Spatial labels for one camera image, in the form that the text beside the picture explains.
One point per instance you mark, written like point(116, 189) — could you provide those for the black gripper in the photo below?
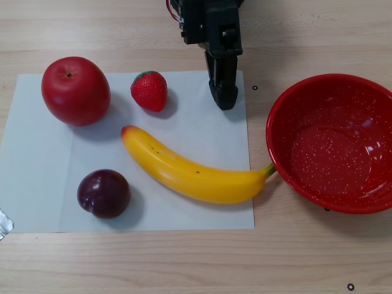
point(223, 62)

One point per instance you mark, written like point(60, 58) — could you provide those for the yellow plastic banana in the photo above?
point(196, 180)

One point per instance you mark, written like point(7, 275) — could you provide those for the red speckled enamel bowl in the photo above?
point(330, 159)

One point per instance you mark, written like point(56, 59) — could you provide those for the white paper sheet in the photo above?
point(196, 128)

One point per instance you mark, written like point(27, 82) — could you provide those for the red plastic strawberry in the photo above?
point(150, 92)

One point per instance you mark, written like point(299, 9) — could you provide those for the red plastic apple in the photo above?
point(75, 92)

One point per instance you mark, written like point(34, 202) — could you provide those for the dark purple plastic plum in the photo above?
point(104, 194)

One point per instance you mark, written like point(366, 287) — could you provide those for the grey duct tape piece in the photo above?
point(4, 225)

